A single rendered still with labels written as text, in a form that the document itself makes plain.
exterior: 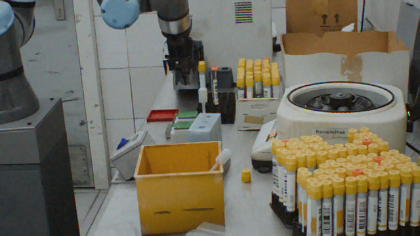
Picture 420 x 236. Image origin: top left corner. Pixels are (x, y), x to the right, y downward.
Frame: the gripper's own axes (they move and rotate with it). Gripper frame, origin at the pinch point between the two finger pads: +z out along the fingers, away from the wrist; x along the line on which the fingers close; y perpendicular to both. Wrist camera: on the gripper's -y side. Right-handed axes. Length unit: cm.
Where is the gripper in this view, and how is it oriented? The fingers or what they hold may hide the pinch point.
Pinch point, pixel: (185, 78)
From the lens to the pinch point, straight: 169.3
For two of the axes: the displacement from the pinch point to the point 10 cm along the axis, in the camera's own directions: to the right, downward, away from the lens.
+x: 10.0, -0.3, -0.8
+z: 0.8, 6.6, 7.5
